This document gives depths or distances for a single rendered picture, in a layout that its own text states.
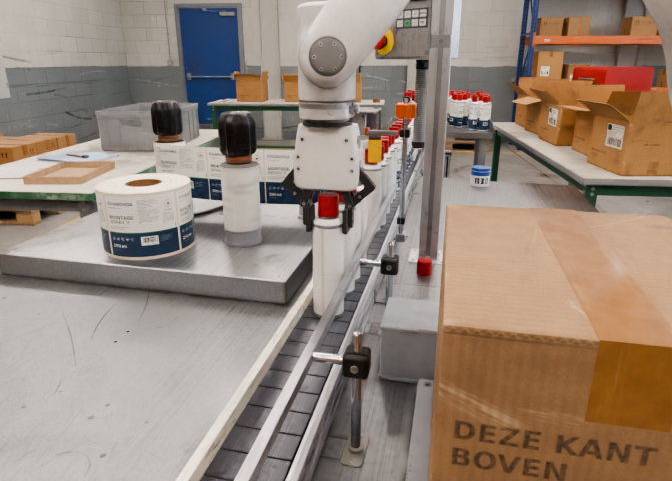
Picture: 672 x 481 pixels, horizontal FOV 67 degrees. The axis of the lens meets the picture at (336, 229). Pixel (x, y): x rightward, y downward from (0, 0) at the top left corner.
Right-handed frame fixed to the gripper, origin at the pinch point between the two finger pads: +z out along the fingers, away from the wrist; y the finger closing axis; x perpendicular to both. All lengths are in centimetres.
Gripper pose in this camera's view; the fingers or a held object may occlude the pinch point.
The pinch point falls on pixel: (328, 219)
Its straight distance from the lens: 80.2
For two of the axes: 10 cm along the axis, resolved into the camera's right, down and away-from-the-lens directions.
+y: -9.7, -0.7, 2.2
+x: -2.3, 3.1, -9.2
